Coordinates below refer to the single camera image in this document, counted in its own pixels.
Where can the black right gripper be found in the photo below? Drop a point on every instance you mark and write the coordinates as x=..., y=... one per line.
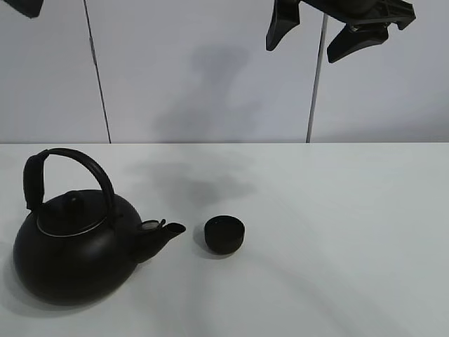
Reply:
x=286, y=16

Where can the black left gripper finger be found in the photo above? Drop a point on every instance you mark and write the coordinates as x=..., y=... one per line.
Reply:
x=28, y=8

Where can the black round teapot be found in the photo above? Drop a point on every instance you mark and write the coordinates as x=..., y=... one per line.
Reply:
x=84, y=244

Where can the small black teacup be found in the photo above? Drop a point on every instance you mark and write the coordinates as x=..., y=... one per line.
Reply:
x=224, y=234

